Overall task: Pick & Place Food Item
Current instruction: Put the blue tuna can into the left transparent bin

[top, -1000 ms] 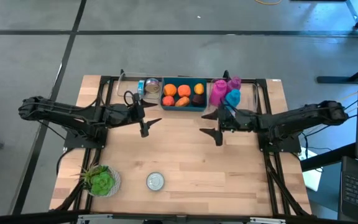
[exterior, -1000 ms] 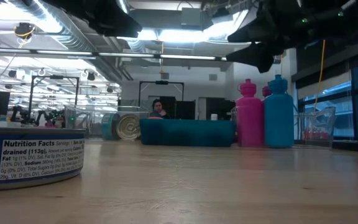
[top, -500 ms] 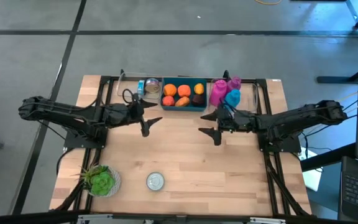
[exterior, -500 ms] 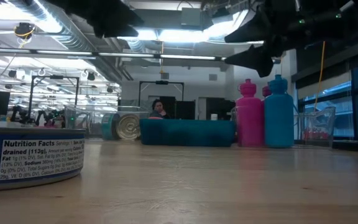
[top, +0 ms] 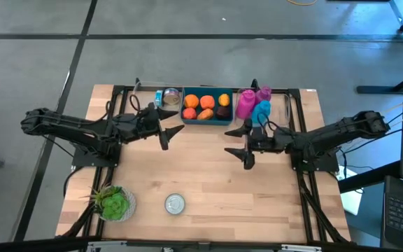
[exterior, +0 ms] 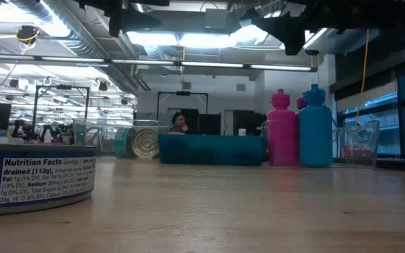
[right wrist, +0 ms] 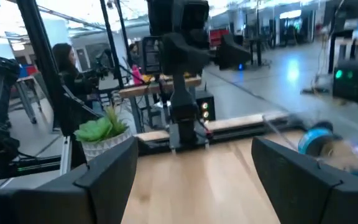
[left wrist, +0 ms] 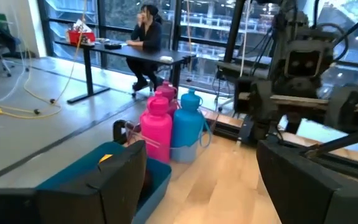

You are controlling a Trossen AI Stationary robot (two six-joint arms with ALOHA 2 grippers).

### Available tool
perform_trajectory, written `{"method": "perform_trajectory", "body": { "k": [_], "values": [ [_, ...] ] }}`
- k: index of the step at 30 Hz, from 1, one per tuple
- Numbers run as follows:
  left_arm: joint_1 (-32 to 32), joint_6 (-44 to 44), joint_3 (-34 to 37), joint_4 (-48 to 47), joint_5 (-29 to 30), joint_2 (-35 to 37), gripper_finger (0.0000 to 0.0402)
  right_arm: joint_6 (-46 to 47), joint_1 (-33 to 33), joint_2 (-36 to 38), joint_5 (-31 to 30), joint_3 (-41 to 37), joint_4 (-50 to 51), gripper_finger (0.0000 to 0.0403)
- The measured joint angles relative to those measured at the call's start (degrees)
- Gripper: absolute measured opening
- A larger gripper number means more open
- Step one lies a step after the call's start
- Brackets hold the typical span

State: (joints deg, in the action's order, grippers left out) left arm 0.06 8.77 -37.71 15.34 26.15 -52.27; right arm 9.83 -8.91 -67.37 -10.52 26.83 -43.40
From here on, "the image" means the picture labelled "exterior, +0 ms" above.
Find pink plastic bottle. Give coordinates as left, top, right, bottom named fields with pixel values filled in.
left=266, top=89, right=300, bottom=167

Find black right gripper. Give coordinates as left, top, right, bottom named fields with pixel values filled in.
left=251, top=0, right=365, bottom=57

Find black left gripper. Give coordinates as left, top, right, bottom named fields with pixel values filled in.
left=77, top=0, right=171, bottom=38

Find person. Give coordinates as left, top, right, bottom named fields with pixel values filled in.
left=168, top=111, right=193, bottom=136

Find colourful label tin can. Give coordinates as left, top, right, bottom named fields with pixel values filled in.
left=131, top=128, right=160, bottom=160

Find clear plastic container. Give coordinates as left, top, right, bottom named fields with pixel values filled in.
left=260, top=119, right=381, bottom=169
left=71, top=118, right=171, bottom=158

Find black yellow ceiling cable reel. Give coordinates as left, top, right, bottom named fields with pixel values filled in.
left=15, top=25, right=41, bottom=45

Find long ceiling light bar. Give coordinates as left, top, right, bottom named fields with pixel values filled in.
left=0, top=52, right=319, bottom=73

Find blue label tin can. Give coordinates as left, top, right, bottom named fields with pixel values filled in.
left=0, top=142, right=97, bottom=217

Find blue plastic bottle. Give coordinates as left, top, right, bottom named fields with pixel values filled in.
left=298, top=84, right=334, bottom=168

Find teal plastic bin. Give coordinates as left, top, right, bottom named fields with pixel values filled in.
left=157, top=133, right=268, bottom=167

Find black metal stand frame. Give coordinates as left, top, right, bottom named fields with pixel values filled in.
left=31, top=84, right=91, bottom=138
left=157, top=91, right=210, bottom=135

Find magenta plastic bottle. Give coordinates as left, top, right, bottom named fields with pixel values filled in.
left=295, top=96, right=309, bottom=112

